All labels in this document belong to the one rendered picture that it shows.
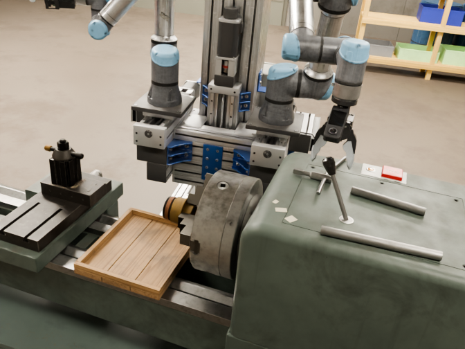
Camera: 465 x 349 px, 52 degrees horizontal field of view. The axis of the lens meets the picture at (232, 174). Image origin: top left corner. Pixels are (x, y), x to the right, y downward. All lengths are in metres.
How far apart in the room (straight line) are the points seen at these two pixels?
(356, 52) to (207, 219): 0.59
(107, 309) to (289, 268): 0.71
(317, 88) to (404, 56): 5.46
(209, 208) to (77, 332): 0.80
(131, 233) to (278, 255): 0.71
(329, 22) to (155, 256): 1.01
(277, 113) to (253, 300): 0.89
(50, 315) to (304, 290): 1.07
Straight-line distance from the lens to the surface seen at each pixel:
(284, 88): 1.93
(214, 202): 1.33
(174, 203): 1.48
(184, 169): 2.15
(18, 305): 2.05
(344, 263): 1.17
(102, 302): 1.68
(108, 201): 1.90
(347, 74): 1.31
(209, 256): 1.36
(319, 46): 1.38
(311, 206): 1.28
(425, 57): 7.42
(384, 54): 7.33
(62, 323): 1.94
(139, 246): 1.69
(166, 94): 2.05
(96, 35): 2.01
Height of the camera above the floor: 1.93
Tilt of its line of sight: 29 degrees down
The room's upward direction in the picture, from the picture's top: 5 degrees clockwise
